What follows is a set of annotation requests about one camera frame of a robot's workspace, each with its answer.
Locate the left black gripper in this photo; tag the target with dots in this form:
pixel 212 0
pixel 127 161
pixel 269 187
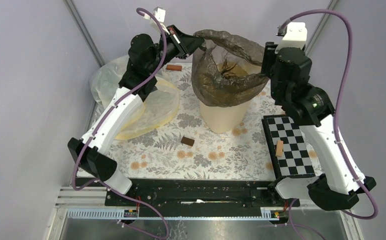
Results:
pixel 184 44

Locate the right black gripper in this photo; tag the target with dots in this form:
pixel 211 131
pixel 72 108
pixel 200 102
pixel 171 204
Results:
pixel 269 56

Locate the dark trash bag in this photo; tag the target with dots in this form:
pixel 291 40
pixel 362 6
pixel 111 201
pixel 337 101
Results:
pixel 226 69

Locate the translucent white plastic bag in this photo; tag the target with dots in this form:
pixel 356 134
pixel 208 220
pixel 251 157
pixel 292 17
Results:
pixel 159 108

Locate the beige plastic trash bin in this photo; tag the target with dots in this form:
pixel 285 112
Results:
pixel 222 119

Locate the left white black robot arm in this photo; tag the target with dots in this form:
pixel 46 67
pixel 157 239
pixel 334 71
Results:
pixel 146 58

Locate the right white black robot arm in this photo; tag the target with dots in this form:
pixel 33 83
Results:
pixel 310 108

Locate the brown cylinder stick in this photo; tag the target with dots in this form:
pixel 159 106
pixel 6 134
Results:
pixel 174 67

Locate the tan wooden block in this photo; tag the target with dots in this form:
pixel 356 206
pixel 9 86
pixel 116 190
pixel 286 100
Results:
pixel 279 148

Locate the black white checkerboard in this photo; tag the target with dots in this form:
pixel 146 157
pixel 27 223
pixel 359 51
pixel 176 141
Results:
pixel 288 145

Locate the small brown wooden block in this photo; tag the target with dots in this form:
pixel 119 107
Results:
pixel 187 141

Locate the floral patterned table mat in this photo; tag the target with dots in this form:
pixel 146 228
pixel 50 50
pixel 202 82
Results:
pixel 239 154

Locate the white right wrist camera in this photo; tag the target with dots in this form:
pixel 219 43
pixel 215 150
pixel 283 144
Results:
pixel 294 35

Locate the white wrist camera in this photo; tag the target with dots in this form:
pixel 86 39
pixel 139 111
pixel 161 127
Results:
pixel 159 14
pixel 294 35

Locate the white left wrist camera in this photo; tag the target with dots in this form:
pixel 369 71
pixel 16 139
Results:
pixel 159 14

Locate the right aluminium frame post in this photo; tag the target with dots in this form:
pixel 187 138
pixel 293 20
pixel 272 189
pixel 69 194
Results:
pixel 333 5

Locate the aluminium frame post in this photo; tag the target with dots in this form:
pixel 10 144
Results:
pixel 333 5
pixel 72 8

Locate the left aluminium frame post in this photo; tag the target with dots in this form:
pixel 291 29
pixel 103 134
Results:
pixel 72 8

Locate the grey slotted cable duct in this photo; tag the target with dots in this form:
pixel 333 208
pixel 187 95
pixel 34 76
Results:
pixel 122 214

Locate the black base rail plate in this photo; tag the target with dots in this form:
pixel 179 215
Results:
pixel 207 198

